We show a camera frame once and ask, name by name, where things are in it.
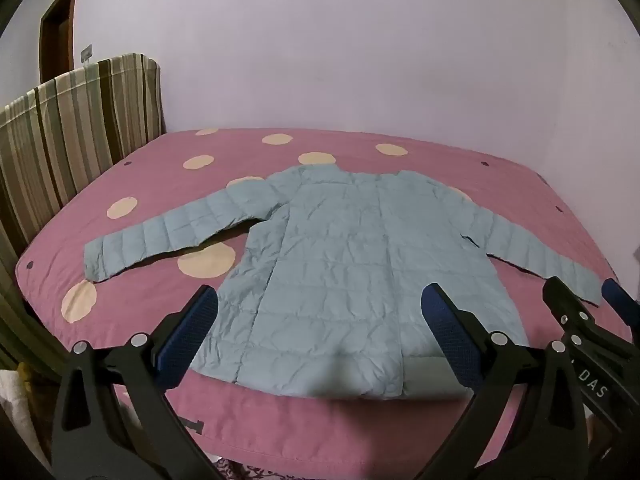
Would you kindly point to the light blue quilted jacket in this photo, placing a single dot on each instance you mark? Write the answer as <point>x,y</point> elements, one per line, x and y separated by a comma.
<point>345,270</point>

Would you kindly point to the brown wooden door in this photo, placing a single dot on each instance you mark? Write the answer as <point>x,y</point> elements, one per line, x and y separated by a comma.
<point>57,35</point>

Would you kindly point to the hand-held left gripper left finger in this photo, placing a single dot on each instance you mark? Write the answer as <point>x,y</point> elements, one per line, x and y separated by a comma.
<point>192,322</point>

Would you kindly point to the pink polka-dot bed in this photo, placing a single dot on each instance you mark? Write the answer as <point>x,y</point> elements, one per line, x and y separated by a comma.
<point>165,195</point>

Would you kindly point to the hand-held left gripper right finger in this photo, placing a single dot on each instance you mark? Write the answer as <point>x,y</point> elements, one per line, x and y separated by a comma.
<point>447,327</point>

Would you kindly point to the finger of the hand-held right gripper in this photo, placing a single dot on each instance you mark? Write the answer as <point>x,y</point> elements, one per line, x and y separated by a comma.
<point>620,302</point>
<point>570,310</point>

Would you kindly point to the white and yellow cloth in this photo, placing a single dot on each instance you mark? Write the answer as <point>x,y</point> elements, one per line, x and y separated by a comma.
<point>17,405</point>

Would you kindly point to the floral patterned cloth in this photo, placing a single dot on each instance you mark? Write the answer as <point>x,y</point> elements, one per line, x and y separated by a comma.
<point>245,471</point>

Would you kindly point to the striped fabric headboard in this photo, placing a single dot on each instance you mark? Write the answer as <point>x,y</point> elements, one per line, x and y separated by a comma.
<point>65,130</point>

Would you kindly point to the white wall switch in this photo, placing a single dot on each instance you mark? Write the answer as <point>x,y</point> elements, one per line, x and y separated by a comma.
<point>86,53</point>

